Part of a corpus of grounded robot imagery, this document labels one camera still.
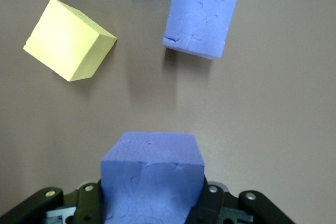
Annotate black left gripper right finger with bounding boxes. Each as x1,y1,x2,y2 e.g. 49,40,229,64
186,180,296,224

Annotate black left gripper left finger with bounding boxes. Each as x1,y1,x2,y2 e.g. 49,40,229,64
0,180,106,224

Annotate purple foam cube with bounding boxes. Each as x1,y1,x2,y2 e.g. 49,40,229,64
162,0,237,60
100,132,205,224

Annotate brown table cover sheet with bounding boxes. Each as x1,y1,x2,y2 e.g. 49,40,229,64
0,0,336,224

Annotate yellow foam cube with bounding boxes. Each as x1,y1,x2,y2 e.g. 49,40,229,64
23,0,118,82

